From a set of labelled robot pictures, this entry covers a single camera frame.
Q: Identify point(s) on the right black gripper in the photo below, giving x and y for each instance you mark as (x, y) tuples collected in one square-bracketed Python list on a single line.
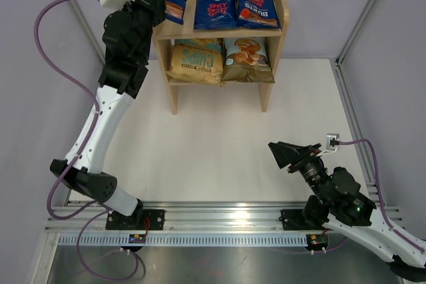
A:
[(297, 155)]

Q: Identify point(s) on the yellow kettle chips bag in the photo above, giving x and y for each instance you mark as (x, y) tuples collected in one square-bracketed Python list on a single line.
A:
[(197, 60)]

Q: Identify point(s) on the light blue cassava chips bag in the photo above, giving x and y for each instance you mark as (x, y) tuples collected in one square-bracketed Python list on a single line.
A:
[(246, 60)]

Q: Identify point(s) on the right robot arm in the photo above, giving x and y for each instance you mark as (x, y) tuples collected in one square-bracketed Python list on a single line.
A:
[(338, 204)]

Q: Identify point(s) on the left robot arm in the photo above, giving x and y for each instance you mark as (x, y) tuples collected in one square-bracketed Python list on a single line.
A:
[(127, 37)]

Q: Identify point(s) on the wooden two-tier shelf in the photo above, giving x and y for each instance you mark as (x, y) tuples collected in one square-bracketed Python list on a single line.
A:
[(168, 31)]

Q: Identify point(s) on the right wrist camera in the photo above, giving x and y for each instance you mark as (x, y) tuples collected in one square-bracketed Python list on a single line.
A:
[(331, 144)]

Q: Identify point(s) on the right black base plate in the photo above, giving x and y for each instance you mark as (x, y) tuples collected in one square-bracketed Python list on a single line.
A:
[(292, 220)]

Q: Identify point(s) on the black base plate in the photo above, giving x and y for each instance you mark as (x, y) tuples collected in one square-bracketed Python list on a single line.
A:
[(292, 220), (146, 219)]

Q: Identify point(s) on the aluminium mounting rail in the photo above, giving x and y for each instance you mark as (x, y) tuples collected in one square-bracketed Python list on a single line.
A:
[(204, 217)]

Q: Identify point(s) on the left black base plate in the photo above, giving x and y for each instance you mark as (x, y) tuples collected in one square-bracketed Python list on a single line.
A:
[(146, 219)]

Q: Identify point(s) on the white slotted cable duct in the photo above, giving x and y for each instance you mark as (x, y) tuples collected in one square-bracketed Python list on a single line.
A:
[(186, 240)]

